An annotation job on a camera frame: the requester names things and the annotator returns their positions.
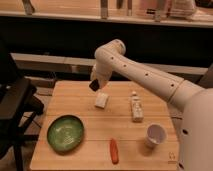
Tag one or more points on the grey cabinet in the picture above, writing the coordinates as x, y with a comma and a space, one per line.
206, 80

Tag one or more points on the black chair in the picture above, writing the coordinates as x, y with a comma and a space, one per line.
18, 107

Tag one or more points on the black eraser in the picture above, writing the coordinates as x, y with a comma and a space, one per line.
94, 85

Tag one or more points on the white sponge block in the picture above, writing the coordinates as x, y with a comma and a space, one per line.
101, 100

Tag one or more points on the white tube bottle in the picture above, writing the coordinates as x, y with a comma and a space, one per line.
136, 108

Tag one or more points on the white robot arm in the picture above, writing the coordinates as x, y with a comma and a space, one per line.
194, 101

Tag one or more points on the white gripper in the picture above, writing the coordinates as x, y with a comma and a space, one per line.
102, 74

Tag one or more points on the orange carrot toy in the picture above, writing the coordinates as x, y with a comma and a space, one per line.
114, 151

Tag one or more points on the white ceramic cup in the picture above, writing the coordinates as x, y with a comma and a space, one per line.
155, 135

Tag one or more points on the green ceramic plate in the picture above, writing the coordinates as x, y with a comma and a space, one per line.
65, 133

